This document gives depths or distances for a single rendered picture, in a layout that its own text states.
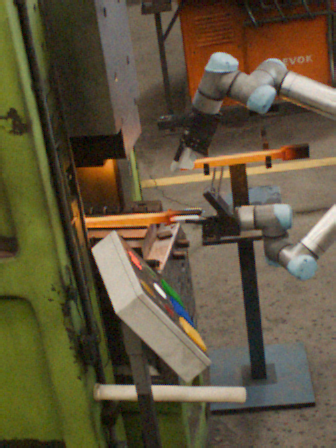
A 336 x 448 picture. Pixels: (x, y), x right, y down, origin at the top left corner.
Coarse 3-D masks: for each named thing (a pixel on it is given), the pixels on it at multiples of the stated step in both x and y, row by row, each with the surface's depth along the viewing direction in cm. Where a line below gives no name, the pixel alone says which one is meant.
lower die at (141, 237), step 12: (96, 216) 291; (108, 216) 289; (96, 228) 282; (108, 228) 281; (120, 228) 280; (132, 228) 279; (144, 228) 278; (96, 240) 278; (132, 240) 275; (144, 240) 274; (144, 252) 274
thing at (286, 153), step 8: (304, 144) 304; (256, 152) 306; (264, 152) 305; (272, 152) 304; (280, 152) 303; (288, 152) 304; (296, 152) 304; (304, 152) 304; (200, 160) 307; (208, 160) 306; (216, 160) 305; (224, 160) 305; (232, 160) 305; (240, 160) 305; (248, 160) 305; (256, 160) 305; (264, 160) 305; (200, 168) 307
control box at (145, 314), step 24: (120, 240) 230; (120, 264) 219; (144, 264) 234; (120, 288) 211; (144, 288) 209; (120, 312) 205; (144, 312) 207; (168, 312) 213; (144, 336) 209; (168, 336) 211; (168, 360) 214; (192, 360) 215
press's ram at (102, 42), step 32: (64, 0) 233; (96, 0) 233; (64, 32) 237; (96, 32) 235; (128, 32) 262; (64, 64) 242; (96, 64) 240; (128, 64) 262; (64, 96) 246; (96, 96) 244; (128, 96) 260; (96, 128) 249
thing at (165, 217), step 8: (112, 216) 283; (120, 216) 282; (128, 216) 281; (136, 216) 280; (144, 216) 279; (152, 216) 278; (160, 216) 277; (168, 216) 275; (88, 224) 284; (96, 224) 283; (104, 224) 282; (112, 224) 282; (120, 224) 281; (128, 224) 280; (136, 224) 280; (144, 224) 279; (168, 224) 276
